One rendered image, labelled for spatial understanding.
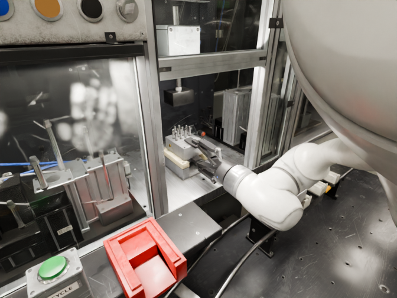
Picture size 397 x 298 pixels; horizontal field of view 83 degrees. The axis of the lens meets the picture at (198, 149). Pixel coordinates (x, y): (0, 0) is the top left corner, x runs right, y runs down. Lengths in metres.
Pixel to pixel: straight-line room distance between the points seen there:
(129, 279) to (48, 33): 0.44
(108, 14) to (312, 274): 0.90
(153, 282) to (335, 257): 0.67
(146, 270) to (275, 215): 0.32
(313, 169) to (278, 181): 0.09
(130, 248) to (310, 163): 0.47
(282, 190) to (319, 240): 0.47
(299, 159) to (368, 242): 0.57
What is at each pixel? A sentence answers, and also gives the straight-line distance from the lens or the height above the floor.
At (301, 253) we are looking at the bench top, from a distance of 0.96.
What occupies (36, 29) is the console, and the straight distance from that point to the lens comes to 0.44.
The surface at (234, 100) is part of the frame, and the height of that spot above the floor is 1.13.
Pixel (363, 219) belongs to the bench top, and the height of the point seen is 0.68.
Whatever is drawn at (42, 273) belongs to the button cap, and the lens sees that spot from 0.49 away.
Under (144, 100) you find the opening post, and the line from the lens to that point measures 0.51.
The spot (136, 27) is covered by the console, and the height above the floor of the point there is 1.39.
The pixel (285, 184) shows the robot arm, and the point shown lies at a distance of 0.61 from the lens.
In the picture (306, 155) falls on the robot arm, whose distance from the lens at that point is 0.63.
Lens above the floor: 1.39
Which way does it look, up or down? 28 degrees down
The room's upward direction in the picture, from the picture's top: straight up
